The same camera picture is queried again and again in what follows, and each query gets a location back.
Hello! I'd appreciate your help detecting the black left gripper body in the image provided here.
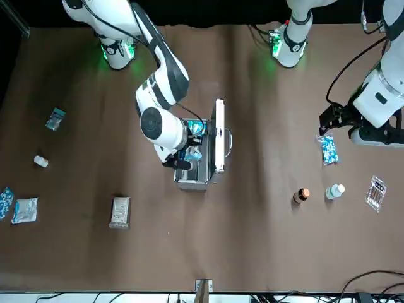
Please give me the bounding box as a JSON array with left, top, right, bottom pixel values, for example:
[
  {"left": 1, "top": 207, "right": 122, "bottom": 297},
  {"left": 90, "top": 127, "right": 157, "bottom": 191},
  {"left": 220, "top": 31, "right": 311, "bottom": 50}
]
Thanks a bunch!
[{"left": 337, "top": 104, "right": 364, "bottom": 128}]

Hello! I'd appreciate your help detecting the clear blister vial pack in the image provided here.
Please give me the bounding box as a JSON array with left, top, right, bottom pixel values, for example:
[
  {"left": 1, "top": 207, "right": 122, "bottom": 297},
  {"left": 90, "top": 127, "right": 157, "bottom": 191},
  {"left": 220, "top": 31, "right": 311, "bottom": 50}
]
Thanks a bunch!
[{"left": 364, "top": 175, "right": 388, "bottom": 213}]

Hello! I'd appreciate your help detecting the blue white capsule bag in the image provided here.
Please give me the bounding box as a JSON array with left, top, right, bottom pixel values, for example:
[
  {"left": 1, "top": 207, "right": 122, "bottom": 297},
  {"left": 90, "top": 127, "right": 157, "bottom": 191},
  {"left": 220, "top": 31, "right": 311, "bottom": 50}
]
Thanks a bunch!
[
  {"left": 316, "top": 132, "right": 342, "bottom": 167},
  {"left": 0, "top": 186, "right": 16, "bottom": 222}
]

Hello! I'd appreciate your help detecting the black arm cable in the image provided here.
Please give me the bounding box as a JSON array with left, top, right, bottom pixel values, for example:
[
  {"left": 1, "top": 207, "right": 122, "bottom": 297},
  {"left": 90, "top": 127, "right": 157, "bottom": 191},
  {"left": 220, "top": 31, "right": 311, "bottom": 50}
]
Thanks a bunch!
[
  {"left": 326, "top": 37, "right": 389, "bottom": 107},
  {"left": 175, "top": 101, "right": 205, "bottom": 146}
]

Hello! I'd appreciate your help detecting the aluminium frame profile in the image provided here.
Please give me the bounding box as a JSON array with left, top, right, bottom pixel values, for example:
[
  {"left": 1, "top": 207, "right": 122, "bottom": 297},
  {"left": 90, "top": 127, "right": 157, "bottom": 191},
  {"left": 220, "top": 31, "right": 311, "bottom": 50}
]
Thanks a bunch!
[{"left": 0, "top": 0, "right": 32, "bottom": 38}]

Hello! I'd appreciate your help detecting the silver aluminium medical case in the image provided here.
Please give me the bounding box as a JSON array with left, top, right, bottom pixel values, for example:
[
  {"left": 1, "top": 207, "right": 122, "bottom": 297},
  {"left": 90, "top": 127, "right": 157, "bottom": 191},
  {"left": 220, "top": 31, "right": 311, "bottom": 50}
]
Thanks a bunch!
[{"left": 174, "top": 98, "right": 234, "bottom": 191}]

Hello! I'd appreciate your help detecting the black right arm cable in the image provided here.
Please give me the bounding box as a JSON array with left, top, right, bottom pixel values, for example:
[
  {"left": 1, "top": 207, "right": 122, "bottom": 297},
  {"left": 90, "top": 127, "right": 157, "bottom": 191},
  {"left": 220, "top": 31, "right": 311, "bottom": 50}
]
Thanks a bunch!
[{"left": 175, "top": 101, "right": 205, "bottom": 146}]

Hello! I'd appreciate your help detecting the white blue surgical packet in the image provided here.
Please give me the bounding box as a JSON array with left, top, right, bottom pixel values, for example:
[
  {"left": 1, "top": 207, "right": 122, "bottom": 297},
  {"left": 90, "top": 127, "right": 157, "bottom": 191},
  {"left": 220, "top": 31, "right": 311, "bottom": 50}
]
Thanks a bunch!
[{"left": 11, "top": 197, "right": 39, "bottom": 225}]

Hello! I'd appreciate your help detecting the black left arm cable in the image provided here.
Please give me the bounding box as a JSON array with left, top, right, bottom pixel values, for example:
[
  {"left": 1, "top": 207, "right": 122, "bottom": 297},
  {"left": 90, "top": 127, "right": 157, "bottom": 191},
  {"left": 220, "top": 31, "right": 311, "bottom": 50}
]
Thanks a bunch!
[{"left": 326, "top": 37, "right": 389, "bottom": 107}]

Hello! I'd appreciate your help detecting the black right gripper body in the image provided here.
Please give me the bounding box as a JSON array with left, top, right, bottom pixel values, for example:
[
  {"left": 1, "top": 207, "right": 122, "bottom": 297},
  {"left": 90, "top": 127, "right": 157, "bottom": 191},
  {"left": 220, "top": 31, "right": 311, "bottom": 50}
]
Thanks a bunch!
[{"left": 162, "top": 150, "right": 193, "bottom": 170}]

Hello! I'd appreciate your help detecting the aluminium post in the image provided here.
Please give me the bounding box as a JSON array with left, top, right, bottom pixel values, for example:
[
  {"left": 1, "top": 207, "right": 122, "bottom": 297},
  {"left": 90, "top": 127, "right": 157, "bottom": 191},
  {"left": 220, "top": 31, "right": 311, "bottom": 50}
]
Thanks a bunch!
[{"left": 194, "top": 278, "right": 214, "bottom": 303}]

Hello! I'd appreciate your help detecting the blue cotton swab packet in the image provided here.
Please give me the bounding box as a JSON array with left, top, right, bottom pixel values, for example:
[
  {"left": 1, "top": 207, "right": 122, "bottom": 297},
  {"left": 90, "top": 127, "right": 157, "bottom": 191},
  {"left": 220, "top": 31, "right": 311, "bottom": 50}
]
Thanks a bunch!
[{"left": 184, "top": 121, "right": 208, "bottom": 164}]

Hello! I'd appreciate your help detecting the teal clear bandage packet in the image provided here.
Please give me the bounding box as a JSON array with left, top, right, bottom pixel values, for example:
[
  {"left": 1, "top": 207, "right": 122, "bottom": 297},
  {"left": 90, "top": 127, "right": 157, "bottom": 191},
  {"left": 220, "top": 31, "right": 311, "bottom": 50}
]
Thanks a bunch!
[{"left": 45, "top": 107, "right": 66, "bottom": 131}]

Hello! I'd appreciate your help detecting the brown bottle orange cap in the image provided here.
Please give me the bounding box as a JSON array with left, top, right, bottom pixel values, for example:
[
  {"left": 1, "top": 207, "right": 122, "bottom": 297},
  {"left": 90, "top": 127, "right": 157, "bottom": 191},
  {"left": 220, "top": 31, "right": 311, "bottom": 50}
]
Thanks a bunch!
[{"left": 292, "top": 187, "right": 311, "bottom": 206}]

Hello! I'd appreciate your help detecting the clear bottle white cap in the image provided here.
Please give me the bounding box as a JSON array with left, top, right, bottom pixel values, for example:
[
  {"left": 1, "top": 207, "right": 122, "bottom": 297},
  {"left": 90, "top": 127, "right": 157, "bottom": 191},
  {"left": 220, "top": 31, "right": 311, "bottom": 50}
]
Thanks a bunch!
[{"left": 325, "top": 184, "right": 346, "bottom": 201}]

